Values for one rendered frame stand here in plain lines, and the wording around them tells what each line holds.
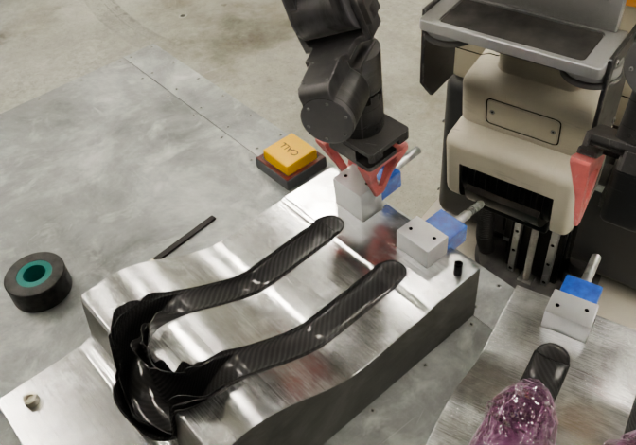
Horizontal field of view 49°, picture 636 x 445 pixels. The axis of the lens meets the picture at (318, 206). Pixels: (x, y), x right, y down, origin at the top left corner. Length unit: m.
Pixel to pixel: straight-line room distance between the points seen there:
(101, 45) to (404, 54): 1.29
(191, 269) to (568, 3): 0.58
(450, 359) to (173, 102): 0.70
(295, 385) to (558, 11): 0.59
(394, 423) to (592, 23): 0.55
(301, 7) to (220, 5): 2.63
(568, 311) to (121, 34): 2.70
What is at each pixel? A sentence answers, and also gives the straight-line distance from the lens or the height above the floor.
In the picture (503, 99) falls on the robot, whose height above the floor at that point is 0.87.
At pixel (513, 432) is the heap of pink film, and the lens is 0.68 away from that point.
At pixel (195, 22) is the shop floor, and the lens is 3.25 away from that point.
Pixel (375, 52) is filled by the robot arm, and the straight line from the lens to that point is 0.76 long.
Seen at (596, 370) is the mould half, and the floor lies 0.86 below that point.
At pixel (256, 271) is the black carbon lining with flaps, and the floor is 0.88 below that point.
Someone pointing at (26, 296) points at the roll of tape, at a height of 0.83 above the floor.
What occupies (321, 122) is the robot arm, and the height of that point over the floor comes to 1.09.
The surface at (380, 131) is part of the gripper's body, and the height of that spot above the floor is 1.02.
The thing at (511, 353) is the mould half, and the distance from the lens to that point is 0.82.
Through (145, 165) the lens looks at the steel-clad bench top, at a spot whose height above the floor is 0.80.
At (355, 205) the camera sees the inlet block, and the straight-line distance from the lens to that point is 0.88.
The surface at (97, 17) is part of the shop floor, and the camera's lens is 3.45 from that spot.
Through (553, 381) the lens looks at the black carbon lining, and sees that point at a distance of 0.81.
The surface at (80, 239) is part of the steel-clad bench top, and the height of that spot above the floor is 0.80.
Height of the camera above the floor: 1.52
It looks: 44 degrees down
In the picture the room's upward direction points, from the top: 6 degrees counter-clockwise
